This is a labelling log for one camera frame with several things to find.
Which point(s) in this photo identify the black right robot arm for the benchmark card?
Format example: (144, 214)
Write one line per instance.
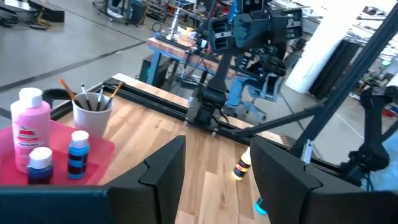
(217, 81)

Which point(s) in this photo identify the black computer tower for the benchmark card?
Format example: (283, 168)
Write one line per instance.
(146, 71)

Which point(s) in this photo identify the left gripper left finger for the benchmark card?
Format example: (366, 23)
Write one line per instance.
(155, 186)

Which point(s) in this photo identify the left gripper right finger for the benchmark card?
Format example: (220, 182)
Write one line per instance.
(286, 186)

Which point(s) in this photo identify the white round column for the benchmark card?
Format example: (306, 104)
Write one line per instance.
(320, 46)

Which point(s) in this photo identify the blue plastic sheet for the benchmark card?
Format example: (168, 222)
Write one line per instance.
(388, 174)

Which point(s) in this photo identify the black waste bin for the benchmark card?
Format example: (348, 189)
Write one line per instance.
(138, 12)

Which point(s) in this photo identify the small dark purple paint bottle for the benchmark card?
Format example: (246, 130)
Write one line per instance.
(40, 171)

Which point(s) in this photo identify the person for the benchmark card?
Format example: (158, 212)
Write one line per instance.
(242, 90)

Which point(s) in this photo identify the small yellow paint bottle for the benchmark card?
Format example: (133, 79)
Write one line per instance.
(241, 168)

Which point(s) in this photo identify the small light teal paint bottle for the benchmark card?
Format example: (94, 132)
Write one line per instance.
(260, 208)

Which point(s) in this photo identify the large pink paint bottle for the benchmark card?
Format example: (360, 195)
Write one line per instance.
(29, 130)

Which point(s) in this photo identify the black aluminium table frame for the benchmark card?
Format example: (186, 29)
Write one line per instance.
(149, 96)

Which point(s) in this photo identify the pink plastic bin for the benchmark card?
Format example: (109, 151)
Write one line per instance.
(99, 149)

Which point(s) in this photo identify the black jointed stand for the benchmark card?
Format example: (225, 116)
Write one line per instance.
(373, 124)

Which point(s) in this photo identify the silver metal post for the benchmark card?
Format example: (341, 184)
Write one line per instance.
(174, 21)

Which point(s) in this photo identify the black room divider panel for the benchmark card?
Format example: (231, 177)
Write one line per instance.
(335, 71)

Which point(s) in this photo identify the beige ribbed cup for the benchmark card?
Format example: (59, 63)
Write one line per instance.
(93, 121)

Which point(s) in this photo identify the black floor box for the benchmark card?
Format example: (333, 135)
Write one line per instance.
(46, 12)

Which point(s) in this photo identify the grey office chair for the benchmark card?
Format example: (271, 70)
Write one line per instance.
(270, 91)

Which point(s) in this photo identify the small blue paint bottle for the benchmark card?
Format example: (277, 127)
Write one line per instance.
(78, 155)

